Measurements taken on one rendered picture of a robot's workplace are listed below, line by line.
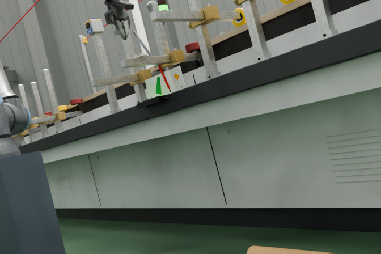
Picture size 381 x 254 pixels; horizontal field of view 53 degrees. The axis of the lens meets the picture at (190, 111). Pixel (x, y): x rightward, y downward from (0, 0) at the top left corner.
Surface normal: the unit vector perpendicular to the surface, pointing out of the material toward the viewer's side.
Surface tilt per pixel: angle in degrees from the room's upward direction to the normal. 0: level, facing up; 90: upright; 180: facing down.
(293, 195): 90
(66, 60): 90
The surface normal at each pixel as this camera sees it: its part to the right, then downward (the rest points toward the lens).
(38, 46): -0.29, 0.05
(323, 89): -0.71, 0.17
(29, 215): 0.92, -0.25
